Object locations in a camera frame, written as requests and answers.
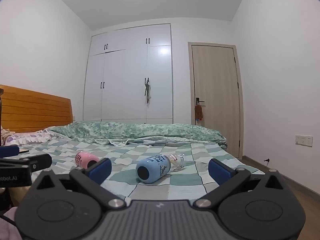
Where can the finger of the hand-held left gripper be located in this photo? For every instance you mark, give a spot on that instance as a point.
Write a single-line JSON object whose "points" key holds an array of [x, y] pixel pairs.
{"points": [[41, 163], [8, 151]]}

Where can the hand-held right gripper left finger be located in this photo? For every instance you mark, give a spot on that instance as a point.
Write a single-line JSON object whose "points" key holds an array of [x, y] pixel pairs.
{"points": [[99, 171]]}

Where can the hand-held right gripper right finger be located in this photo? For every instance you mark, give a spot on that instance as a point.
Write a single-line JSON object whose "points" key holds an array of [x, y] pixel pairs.
{"points": [[220, 171]]}

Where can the blue cup with clear lid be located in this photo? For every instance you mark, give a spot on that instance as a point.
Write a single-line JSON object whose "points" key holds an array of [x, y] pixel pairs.
{"points": [[152, 168]]}

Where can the pink cup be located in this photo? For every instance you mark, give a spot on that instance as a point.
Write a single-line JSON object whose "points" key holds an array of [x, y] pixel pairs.
{"points": [[85, 158]]}

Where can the purple floral pillow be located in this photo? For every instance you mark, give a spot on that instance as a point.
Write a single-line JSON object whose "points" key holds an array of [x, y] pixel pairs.
{"points": [[27, 137]]}

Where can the wooden headboard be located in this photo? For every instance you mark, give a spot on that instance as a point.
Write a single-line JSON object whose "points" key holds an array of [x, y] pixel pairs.
{"points": [[35, 110]]}

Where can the pink cloth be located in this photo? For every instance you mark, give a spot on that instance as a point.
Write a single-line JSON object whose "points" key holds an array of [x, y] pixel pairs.
{"points": [[8, 230]]}

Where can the checked green bed sheet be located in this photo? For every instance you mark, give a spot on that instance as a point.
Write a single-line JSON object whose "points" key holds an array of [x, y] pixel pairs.
{"points": [[155, 160]]}

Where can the green patterned quilt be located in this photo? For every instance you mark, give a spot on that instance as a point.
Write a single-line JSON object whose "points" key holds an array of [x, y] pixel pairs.
{"points": [[140, 131]]}

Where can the brown hanging pouch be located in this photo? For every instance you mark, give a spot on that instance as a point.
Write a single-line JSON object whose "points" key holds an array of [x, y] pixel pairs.
{"points": [[198, 112]]}

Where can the beige door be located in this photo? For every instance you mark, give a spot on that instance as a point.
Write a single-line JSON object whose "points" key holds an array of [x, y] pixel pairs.
{"points": [[215, 92]]}

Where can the green hanging ornament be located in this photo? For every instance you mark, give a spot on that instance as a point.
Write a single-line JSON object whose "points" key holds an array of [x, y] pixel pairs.
{"points": [[148, 91]]}

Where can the white wardrobe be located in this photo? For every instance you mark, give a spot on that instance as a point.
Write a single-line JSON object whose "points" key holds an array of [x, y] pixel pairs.
{"points": [[125, 80]]}

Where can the white wall socket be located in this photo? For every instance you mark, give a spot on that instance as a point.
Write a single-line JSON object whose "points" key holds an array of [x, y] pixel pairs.
{"points": [[303, 140]]}

